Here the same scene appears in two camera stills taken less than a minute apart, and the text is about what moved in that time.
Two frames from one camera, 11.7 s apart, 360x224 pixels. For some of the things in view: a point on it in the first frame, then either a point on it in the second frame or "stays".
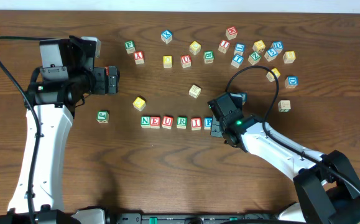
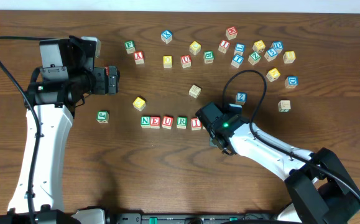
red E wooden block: x=155 y=122 stays
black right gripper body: x=216 y=125 to x=207 y=115
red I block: x=196 y=124 stays
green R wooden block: x=181 y=122 stays
